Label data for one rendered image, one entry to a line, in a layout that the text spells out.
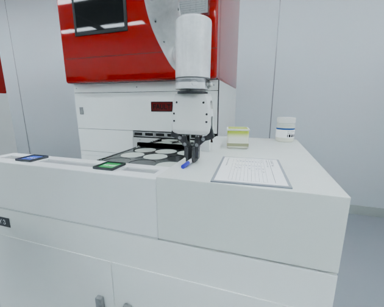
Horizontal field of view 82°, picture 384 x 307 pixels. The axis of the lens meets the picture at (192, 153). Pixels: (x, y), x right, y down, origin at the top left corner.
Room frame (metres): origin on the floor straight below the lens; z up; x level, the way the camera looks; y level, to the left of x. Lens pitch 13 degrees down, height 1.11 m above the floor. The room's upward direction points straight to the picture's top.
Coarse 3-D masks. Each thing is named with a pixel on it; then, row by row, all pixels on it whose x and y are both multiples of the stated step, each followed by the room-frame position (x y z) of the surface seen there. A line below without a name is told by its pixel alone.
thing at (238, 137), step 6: (228, 132) 0.73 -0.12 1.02; (234, 132) 0.73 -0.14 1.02; (240, 132) 0.73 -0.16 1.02; (246, 132) 0.72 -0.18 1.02; (228, 138) 0.73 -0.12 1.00; (234, 138) 0.73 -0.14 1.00; (240, 138) 0.73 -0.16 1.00; (246, 138) 0.72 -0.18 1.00; (228, 144) 0.73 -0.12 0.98; (234, 144) 0.73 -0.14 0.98; (240, 144) 0.73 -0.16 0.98; (246, 144) 0.72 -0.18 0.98
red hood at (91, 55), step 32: (64, 0) 1.21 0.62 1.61; (96, 0) 1.15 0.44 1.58; (128, 0) 1.11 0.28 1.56; (192, 0) 1.01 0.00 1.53; (224, 0) 1.13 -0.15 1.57; (64, 32) 1.22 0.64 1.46; (96, 32) 1.16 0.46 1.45; (128, 32) 1.11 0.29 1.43; (224, 32) 1.15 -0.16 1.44; (96, 64) 1.17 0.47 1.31; (128, 64) 1.11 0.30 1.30; (160, 64) 1.06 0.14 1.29; (224, 64) 1.18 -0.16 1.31
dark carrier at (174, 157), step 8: (128, 152) 0.97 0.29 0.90; (144, 152) 0.97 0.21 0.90; (152, 152) 0.97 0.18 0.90; (176, 152) 0.97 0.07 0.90; (104, 160) 0.83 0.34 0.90; (112, 160) 0.83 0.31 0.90; (120, 160) 0.83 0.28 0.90; (128, 160) 0.83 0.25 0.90; (136, 160) 0.83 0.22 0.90; (144, 160) 0.83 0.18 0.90; (152, 160) 0.83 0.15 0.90; (160, 160) 0.82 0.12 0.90; (168, 160) 0.82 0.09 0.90; (176, 160) 0.83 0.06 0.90
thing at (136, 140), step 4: (136, 140) 1.15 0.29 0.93; (140, 140) 1.14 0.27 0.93; (144, 140) 1.13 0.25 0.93; (148, 140) 1.13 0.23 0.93; (152, 140) 1.12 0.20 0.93; (156, 140) 1.11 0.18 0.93; (160, 140) 1.11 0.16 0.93; (164, 140) 1.10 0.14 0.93; (168, 140) 1.09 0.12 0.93; (172, 140) 1.09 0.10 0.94; (176, 140) 1.08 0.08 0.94; (192, 140) 1.06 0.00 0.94; (136, 144) 1.15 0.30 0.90; (192, 144) 1.06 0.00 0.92
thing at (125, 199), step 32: (0, 160) 0.59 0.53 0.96; (64, 160) 0.59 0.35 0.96; (96, 160) 0.59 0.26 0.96; (0, 192) 0.59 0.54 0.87; (32, 192) 0.55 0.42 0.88; (64, 192) 0.51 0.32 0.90; (96, 192) 0.48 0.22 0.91; (128, 192) 0.46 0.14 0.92; (96, 224) 0.49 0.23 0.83; (128, 224) 0.46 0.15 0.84
